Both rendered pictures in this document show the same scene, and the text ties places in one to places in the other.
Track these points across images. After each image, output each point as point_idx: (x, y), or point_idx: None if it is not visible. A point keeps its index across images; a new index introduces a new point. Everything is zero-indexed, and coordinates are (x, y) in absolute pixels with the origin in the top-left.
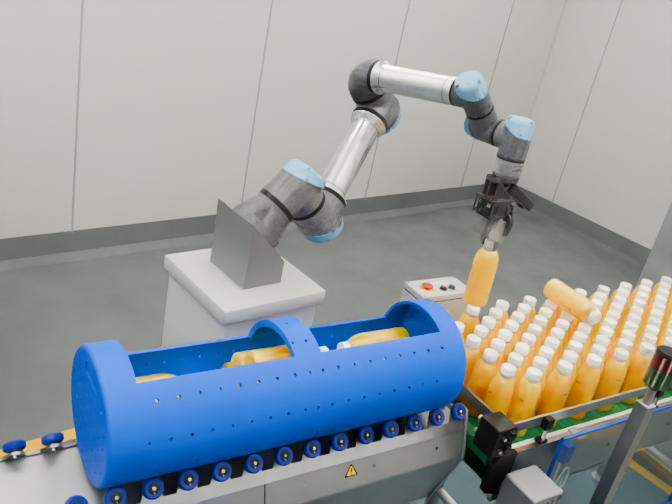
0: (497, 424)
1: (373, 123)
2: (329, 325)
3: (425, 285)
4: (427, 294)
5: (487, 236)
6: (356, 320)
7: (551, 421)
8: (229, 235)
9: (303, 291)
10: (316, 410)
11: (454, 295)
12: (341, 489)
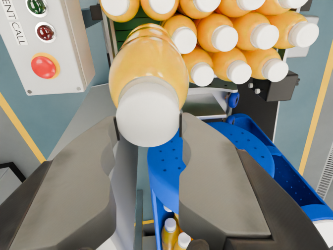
0: (283, 94)
1: None
2: (158, 230)
3: (46, 75)
4: (72, 79)
5: (114, 129)
6: (155, 212)
7: (310, 6)
8: None
9: (105, 243)
10: None
11: (65, 14)
12: None
